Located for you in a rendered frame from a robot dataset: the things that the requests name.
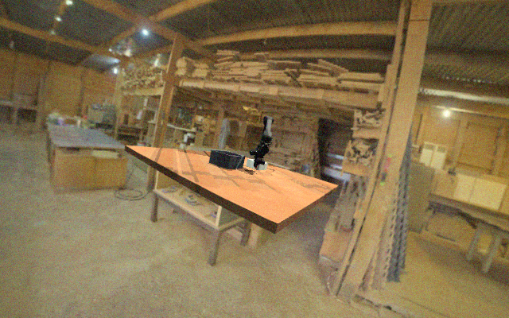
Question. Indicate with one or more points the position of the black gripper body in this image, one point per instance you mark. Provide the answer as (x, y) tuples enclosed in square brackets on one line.
[(259, 157)]

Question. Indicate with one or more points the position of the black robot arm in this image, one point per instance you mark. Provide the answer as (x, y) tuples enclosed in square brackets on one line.
[(266, 137)]

